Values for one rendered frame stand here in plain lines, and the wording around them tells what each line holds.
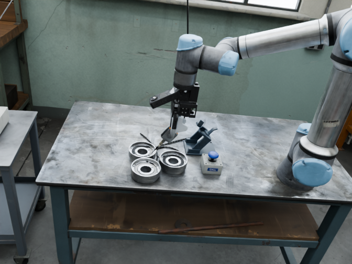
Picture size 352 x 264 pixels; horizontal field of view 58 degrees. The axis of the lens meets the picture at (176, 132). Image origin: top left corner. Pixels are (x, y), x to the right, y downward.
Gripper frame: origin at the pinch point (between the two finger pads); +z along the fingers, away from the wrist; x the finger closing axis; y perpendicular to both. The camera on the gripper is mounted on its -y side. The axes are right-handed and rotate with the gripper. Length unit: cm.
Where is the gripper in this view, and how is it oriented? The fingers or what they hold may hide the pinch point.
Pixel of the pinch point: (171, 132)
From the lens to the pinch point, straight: 115.7
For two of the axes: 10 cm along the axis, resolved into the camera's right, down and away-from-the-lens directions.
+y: 9.9, 0.5, 1.5
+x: -1.0, -5.4, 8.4
